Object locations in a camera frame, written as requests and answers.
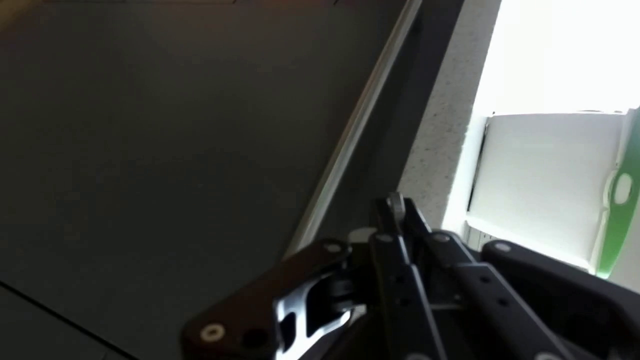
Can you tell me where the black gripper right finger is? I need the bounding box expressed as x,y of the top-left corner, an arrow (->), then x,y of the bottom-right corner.
398,197 -> 640,360

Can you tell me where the long silver cabinet handle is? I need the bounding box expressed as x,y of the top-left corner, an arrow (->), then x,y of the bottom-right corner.
282,0 -> 426,259

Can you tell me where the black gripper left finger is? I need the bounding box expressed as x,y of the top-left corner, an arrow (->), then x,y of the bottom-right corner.
177,194 -> 448,360

